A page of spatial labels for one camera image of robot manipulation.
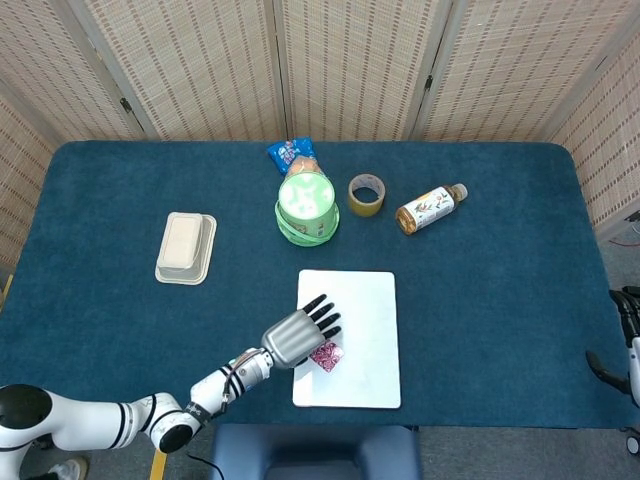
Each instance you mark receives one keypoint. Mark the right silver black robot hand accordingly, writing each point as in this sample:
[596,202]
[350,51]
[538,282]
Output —
[635,360]

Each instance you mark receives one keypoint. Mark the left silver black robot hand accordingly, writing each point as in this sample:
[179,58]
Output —
[292,340]

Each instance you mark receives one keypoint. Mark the pink patterned square packet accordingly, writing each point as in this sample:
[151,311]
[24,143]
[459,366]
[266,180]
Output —
[327,357]

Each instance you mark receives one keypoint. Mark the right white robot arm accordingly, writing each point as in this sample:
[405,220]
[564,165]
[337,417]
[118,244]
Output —
[632,440]

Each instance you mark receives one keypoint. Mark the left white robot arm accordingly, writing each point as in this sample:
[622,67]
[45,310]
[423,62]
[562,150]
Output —
[85,420]

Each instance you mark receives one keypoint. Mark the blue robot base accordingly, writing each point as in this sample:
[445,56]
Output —
[315,450]

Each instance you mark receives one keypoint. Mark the white rectangular board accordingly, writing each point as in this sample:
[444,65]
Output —
[370,340]

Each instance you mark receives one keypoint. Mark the yellow packing tape roll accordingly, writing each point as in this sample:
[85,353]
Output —
[366,206]

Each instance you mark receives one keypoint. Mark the green plastic bucket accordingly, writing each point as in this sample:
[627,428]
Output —
[306,200]

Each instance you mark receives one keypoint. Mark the beige lunch box container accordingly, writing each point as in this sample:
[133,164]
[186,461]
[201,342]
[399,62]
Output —
[182,245]

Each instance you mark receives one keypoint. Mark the blue felt table cloth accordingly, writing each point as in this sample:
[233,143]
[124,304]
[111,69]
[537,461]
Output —
[475,310]

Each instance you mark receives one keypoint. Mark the blue snack bag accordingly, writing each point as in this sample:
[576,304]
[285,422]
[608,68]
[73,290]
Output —
[287,150]

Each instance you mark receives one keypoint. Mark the tea bottle with label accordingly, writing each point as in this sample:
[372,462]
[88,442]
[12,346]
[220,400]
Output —
[430,207]

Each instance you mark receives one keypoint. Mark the woven folding screen panel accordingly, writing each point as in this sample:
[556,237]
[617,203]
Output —
[20,175]
[355,70]
[515,70]
[610,150]
[200,70]
[60,75]

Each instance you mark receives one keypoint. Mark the white shoe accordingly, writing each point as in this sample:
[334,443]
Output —
[67,470]

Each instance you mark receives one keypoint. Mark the black screen hinge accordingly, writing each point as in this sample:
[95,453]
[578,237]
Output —
[428,83]
[125,105]

